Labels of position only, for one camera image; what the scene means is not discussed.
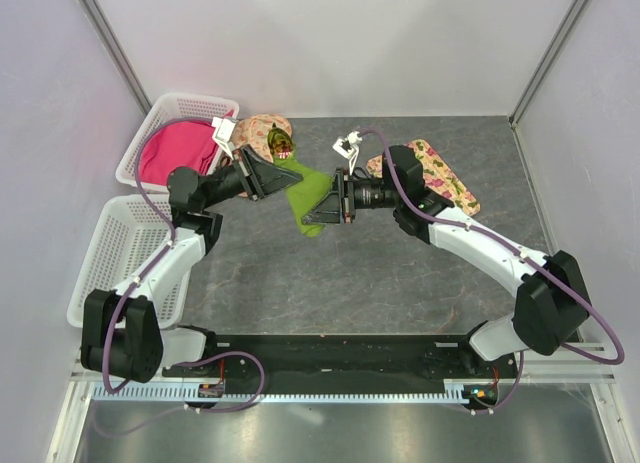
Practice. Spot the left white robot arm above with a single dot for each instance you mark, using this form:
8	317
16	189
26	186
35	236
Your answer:
121	336

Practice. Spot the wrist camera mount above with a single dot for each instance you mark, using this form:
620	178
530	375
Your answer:
223	129
349	148

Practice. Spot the green paper napkin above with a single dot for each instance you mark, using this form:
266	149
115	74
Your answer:
305	195

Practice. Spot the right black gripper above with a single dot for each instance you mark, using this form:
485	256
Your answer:
335	207

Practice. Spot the iridescent gold spoon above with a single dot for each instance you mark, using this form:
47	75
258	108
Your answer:
280	142

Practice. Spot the floral rectangular tray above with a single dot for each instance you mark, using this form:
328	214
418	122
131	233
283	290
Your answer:
437	176

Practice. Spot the white slotted cable duct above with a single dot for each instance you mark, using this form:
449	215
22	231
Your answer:
202	393

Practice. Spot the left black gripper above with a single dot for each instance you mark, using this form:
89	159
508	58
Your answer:
259	177

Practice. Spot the empty white plastic basket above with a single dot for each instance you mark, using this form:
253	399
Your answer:
128	233

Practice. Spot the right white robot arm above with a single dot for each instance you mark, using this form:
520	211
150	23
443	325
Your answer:
544	316

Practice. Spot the floral fabric pouch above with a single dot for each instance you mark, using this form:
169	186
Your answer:
253	131

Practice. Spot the pink cloth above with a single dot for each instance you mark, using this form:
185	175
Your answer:
183	142

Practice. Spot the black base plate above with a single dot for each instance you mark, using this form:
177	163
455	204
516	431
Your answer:
341	365

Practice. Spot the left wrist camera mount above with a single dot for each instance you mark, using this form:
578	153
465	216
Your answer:
223	129

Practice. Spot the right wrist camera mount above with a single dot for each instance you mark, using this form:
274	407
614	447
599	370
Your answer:
349	148

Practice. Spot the white basket with pink cloth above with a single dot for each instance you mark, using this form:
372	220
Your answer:
172	106

